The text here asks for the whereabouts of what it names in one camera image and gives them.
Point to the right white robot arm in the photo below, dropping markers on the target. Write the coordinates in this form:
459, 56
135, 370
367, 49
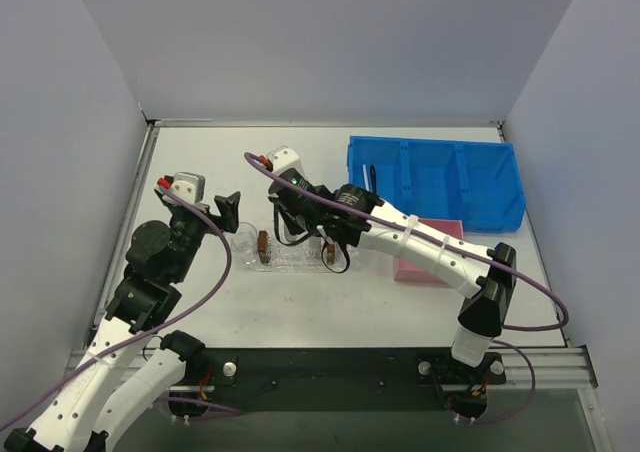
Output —
473, 271

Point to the clear plastic cup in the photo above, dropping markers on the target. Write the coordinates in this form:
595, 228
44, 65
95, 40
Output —
244, 243

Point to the blue compartment bin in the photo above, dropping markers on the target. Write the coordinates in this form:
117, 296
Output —
475, 182

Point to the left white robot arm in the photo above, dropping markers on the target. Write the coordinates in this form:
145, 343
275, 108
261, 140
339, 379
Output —
93, 406

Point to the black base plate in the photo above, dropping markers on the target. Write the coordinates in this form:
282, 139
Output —
321, 396

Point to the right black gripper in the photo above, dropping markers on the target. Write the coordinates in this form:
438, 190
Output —
291, 217

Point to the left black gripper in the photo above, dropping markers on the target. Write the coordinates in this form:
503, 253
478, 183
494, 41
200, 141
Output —
220, 215

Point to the white toothbrush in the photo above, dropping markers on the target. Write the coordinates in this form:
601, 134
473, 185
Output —
366, 177

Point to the white toothpaste tube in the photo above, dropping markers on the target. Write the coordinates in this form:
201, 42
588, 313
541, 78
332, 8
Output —
292, 235

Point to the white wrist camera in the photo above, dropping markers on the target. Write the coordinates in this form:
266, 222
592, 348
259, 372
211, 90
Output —
283, 159
187, 186

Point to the clear textured oval tray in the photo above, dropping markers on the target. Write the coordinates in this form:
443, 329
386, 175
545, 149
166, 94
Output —
342, 264

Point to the pink plastic box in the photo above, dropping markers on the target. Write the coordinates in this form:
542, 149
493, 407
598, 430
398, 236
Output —
422, 272

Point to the black toothbrush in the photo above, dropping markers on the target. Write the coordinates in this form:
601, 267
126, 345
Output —
373, 178

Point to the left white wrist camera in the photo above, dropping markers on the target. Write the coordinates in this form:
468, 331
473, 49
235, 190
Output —
187, 186

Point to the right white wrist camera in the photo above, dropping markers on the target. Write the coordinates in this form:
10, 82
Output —
283, 159

